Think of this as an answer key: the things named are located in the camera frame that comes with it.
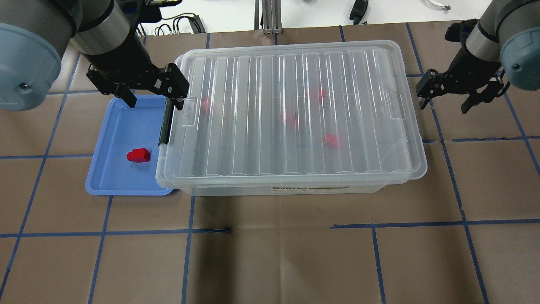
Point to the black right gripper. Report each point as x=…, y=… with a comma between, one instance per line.
x=465, y=66

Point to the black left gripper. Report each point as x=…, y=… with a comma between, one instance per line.
x=119, y=59

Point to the red block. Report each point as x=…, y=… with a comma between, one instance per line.
x=290, y=119
x=205, y=106
x=139, y=155
x=332, y=140

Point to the clear ribbed box lid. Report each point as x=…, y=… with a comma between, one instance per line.
x=291, y=114

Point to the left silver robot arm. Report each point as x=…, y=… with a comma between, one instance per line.
x=36, y=33

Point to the blue plastic tray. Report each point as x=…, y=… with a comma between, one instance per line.
x=124, y=129

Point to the red block under lid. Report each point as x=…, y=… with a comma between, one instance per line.
x=332, y=140

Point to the clear plastic storage box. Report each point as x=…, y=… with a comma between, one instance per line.
x=287, y=177

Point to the black power adapter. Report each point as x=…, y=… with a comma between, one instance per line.
x=358, y=11

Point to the black box latch handle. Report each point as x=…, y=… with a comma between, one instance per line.
x=164, y=135

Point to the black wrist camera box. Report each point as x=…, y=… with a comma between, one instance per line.
x=459, y=31

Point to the aluminium frame post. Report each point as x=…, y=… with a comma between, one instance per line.
x=268, y=17

